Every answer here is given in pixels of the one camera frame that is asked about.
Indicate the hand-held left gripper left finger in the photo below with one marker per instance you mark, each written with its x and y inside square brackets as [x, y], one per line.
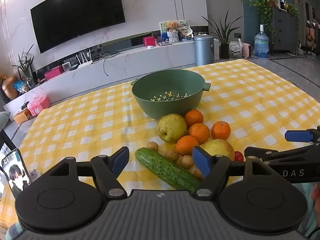
[120, 158]

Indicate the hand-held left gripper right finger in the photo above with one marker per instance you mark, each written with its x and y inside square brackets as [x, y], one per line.
[202, 162]

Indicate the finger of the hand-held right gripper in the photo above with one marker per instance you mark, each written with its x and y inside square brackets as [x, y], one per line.
[298, 135]
[257, 152]

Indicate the brown longan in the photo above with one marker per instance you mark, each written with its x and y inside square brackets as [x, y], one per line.
[172, 155]
[197, 173]
[187, 161]
[152, 146]

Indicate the red tomato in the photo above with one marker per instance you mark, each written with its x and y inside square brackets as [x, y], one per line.
[239, 156]

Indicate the yellow reddish pear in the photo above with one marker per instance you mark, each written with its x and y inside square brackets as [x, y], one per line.
[220, 148]

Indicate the orange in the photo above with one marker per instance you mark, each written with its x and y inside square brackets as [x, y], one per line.
[186, 145]
[221, 130]
[199, 133]
[194, 118]

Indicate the green pear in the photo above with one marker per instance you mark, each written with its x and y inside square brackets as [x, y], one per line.
[172, 128]

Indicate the green colander bowl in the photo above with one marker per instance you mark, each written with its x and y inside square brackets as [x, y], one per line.
[160, 107]

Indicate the green cucumber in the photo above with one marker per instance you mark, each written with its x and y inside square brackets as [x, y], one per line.
[165, 170]

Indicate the yellow checkered tablecloth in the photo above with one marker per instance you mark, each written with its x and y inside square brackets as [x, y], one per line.
[75, 130]

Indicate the white television console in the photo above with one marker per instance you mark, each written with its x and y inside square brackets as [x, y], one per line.
[120, 65]

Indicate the pink storage boxes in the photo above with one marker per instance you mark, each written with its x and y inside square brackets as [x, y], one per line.
[38, 105]

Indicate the blue water bottle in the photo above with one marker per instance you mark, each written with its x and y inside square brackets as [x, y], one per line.
[261, 43]

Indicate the pink heater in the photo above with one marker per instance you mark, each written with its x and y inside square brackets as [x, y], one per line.
[247, 50]

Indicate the white router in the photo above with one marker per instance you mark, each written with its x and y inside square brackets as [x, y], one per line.
[83, 62]

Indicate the dark grey cabinet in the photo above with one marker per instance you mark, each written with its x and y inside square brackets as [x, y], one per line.
[285, 32]

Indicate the black smartphone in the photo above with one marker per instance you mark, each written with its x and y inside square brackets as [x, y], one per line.
[16, 172]

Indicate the white plastic bag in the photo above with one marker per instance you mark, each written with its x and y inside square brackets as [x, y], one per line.
[235, 49]

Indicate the orange cardboard box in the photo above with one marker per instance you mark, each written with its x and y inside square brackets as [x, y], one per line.
[22, 116]

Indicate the magenta box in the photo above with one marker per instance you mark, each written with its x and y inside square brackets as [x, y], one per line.
[53, 73]

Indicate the grey-blue trash can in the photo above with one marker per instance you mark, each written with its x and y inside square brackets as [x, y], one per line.
[203, 51]

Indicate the white slim appliance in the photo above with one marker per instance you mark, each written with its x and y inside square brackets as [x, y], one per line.
[216, 49]

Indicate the red box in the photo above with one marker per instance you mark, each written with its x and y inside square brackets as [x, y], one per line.
[149, 41]

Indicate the long-leaf potted plant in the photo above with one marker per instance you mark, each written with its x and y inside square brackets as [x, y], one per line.
[223, 36]

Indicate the brown gourd vase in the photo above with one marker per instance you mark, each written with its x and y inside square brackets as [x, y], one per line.
[10, 88]

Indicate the small potted plant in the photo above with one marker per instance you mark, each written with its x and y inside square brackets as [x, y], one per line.
[25, 66]

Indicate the hanging ivy plant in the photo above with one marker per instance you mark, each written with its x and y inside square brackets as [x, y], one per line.
[262, 7]

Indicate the teddy bear bouquet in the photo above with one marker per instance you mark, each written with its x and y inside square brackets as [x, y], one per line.
[172, 31]

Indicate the painted picture board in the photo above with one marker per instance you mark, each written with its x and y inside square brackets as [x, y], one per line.
[183, 25]

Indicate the black wall television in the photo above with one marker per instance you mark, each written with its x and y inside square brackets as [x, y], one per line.
[77, 17]

